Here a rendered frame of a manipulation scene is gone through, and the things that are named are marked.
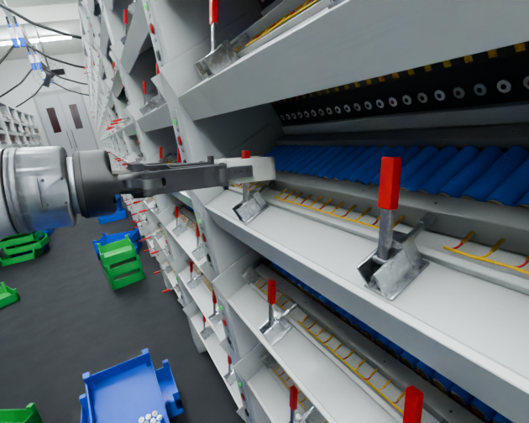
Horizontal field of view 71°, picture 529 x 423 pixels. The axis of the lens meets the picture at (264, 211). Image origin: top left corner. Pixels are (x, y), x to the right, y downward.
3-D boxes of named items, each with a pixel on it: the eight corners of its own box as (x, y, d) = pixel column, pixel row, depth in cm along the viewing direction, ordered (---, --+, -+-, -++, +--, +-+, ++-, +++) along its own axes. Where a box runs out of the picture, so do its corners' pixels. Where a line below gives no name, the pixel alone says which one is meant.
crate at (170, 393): (85, 460, 108) (76, 438, 106) (86, 415, 127) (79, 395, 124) (184, 411, 119) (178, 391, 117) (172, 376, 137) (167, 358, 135)
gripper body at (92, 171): (81, 212, 46) (158, 202, 49) (78, 226, 38) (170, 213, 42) (71, 150, 44) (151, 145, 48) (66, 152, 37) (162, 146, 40)
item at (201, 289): (241, 369, 86) (207, 331, 81) (185, 282, 140) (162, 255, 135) (305, 311, 91) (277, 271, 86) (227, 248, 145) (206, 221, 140)
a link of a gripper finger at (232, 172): (211, 168, 45) (217, 169, 42) (248, 164, 47) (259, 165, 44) (212, 180, 45) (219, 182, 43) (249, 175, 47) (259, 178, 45)
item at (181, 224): (223, 297, 81) (186, 251, 76) (172, 236, 135) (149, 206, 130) (292, 240, 86) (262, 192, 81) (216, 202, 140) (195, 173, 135)
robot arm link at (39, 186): (14, 243, 36) (82, 233, 38) (-5, 148, 34) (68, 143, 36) (29, 225, 44) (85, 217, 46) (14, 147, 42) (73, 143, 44)
